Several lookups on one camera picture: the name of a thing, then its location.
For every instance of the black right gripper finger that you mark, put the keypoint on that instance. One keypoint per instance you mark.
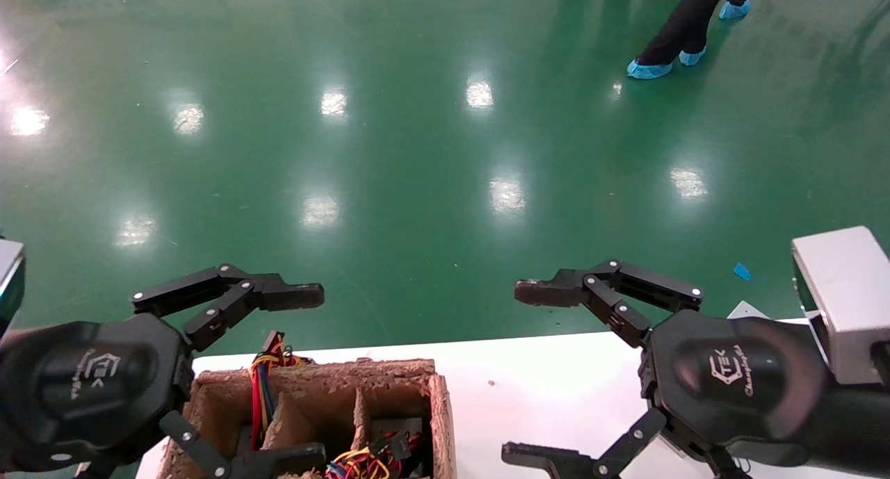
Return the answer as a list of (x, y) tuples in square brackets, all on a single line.
[(549, 459), (546, 293)]

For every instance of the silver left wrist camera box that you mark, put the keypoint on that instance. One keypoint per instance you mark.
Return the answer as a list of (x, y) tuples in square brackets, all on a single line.
[(8, 277)]

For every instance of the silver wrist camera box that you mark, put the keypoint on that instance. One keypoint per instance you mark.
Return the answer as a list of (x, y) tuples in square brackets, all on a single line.
[(848, 291), (8, 277)]

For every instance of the blue tape scrap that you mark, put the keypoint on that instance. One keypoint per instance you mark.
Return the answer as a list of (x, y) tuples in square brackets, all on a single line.
[(742, 271)]

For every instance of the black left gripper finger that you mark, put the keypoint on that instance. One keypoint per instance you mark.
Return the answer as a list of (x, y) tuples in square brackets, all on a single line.
[(292, 296)]

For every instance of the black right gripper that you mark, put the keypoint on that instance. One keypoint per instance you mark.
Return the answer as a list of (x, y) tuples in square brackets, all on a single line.
[(737, 378)]

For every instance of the blue shoe cover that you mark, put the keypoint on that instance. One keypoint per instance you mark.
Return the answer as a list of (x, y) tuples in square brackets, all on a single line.
[(692, 57), (735, 10), (649, 69)]

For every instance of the brown compartment box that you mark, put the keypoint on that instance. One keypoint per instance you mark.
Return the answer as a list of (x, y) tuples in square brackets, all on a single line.
[(327, 388)]

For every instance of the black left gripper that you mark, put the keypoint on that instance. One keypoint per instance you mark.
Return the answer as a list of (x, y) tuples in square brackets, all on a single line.
[(90, 385)]

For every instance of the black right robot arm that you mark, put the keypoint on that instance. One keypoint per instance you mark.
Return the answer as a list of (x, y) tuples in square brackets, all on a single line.
[(859, 427)]

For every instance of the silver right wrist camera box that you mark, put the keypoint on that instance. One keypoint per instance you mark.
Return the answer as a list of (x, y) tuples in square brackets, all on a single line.
[(848, 291)]

